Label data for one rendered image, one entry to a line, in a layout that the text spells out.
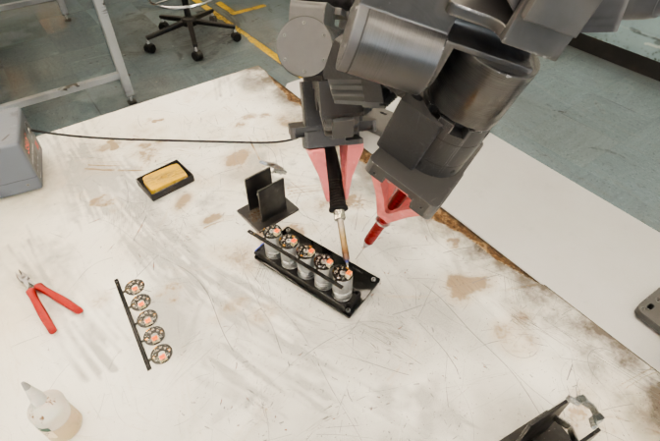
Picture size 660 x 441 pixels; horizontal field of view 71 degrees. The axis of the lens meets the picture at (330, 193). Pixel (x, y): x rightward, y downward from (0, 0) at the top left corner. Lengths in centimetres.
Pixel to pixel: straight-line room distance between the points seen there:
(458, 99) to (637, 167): 206
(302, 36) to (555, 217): 49
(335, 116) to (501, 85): 20
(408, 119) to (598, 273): 45
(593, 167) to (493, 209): 153
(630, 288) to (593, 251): 7
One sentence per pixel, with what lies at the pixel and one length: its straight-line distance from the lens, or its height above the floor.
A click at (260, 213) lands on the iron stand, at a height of 77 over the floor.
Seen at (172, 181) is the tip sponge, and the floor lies 76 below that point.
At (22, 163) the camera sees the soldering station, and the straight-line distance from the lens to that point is 84.
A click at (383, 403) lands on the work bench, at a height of 75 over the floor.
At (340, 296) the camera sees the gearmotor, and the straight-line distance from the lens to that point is 57.
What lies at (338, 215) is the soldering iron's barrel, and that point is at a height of 85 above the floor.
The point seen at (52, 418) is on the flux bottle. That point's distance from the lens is 55.
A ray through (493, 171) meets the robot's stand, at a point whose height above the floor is 75.
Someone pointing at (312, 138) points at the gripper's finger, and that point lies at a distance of 54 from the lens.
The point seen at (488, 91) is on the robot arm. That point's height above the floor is 110.
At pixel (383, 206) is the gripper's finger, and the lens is 44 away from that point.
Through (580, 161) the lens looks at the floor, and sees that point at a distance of 228.
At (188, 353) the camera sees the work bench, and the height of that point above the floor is 75.
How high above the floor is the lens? 125
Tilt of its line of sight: 43 degrees down
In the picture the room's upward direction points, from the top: straight up
